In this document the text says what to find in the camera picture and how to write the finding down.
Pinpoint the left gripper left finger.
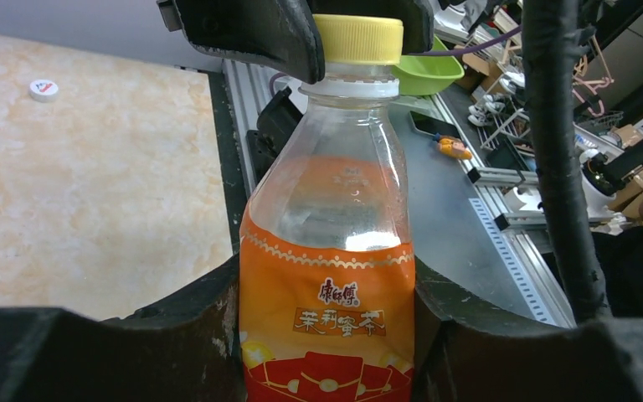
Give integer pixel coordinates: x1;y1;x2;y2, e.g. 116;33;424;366
0;257;246;401

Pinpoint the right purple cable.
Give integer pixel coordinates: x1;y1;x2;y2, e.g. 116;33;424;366
407;24;524;59

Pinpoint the small orange figurine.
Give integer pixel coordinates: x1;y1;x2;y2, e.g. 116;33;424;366
438;137;473;160

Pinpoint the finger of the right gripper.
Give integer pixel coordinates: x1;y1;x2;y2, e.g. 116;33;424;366
157;0;325;84
307;0;434;54

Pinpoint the black smartphone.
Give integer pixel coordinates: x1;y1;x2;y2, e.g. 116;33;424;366
409;111;461;142

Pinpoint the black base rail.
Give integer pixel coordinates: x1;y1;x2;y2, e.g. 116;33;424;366
208;72;248;254

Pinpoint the green plastic bowl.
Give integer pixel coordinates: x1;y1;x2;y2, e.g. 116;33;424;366
393;55;465;96

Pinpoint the grey toothed cable tray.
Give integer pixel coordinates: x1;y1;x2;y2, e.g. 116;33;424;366
468;198;556;325

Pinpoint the white bottle cap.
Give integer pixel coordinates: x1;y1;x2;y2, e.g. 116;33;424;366
28;79;59;103

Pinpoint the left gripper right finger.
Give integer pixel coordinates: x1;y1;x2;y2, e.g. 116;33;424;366
413;261;643;401

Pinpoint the orange juice bottle yellow cap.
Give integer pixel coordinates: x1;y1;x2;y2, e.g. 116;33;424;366
238;62;417;402

